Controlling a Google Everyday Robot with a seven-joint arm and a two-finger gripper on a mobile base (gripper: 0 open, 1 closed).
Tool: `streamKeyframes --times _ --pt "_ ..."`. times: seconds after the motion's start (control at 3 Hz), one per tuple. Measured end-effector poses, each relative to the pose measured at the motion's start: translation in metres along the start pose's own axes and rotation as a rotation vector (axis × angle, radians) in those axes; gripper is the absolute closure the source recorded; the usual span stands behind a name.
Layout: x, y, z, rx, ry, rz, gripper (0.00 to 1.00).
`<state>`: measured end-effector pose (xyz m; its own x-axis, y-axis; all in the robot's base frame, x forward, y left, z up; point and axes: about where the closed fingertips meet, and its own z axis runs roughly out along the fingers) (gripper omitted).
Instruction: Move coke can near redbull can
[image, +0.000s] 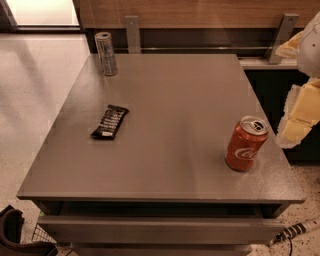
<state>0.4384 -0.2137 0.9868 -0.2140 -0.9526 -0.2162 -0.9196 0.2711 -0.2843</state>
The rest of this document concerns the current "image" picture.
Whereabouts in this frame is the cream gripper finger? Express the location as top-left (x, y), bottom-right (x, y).
top-left (276, 78), bottom-right (320, 149)
top-left (276, 32), bottom-right (303, 59)

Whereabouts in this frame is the white rounded gripper body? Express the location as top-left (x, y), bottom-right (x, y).
top-left (297, 12), bottom-right (320, 78)

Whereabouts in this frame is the red coke can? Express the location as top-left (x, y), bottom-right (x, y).
top-left (225, 116), bottom-right (268, 172)

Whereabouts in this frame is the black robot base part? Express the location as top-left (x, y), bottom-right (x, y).
top-left (0, 205), bottom-right (58, 256)

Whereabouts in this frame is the silver redbull can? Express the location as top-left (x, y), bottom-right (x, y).
top-left (95, 32), bottom-right (118, 76)

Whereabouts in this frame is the grey drawer cabinet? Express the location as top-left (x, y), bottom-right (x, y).
top-left (18, 54), bottom-right (304, 256)

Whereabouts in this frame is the grey drawer front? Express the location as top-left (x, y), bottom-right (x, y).
top-left (38, 216), bottom-right (282, 245)

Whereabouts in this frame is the black snack bar wrapper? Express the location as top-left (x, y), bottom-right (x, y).
top-left (91, 105), bottom-right (129, 140)

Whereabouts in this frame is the right metal wall bracket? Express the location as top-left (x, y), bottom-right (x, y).
top-left (265, 13), bottom-right (299, 65)

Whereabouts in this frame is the metal wall bracket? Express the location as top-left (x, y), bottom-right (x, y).
top-left (125, 16), bottom-right (141, 54)
top-left (265, 13), bottom-right (299, 65)

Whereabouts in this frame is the striped white black cable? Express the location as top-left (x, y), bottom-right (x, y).
top-left (268, 217), bottom-right (320, 248)

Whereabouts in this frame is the left metal wall bracket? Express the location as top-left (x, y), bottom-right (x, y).
top-left (125, 16), bottom-right (141, 54)

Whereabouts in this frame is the horizontal metal rail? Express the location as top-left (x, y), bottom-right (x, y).
top-left (114, 45), bottom-right (278, 53)

